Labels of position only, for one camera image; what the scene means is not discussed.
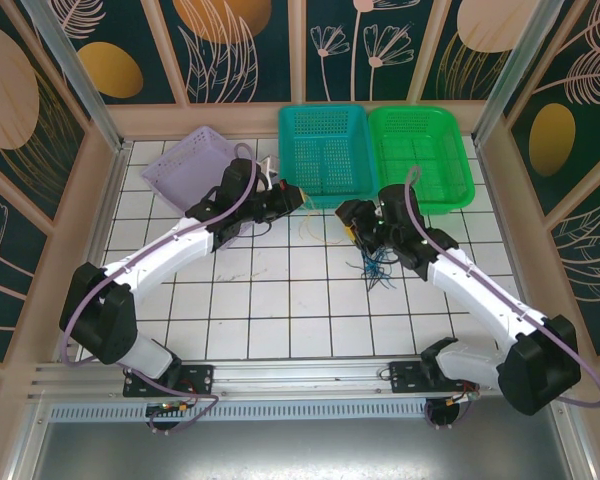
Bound blue thin cable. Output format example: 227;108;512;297
347;247;399;294
359;247;400;291

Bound grey slotted cable duct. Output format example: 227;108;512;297
47;402;564;424

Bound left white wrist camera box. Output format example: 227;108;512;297
257;155;283;189

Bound grey metal shelf panel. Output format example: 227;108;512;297
27;419;599;480

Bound lilac perforated plastic basket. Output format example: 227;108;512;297
140;125;281;247

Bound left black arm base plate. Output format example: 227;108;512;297
122;363;216;399

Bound blue cable bundle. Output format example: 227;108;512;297
347;244;391;294

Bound small circuit board connector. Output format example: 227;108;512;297
447;389;482;407
146;399;201;417

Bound aluminium mounting rail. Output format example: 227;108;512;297
27;354;576;404

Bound aluminium frame post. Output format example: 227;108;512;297
22;0;134;154
471;0;566;144

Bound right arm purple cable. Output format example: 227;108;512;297
404;165;600;430

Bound teal perforated plastic basket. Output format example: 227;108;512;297
277;103;380;211

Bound yellow thin cable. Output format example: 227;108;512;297
297;205;345;246

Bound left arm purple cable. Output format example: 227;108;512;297
59;142;260;435

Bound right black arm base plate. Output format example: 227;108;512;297
387;360;481;396

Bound green perforated plastic basket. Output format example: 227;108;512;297
367;104;477;216

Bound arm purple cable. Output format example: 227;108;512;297
404;165;600;430
59;142;260;435

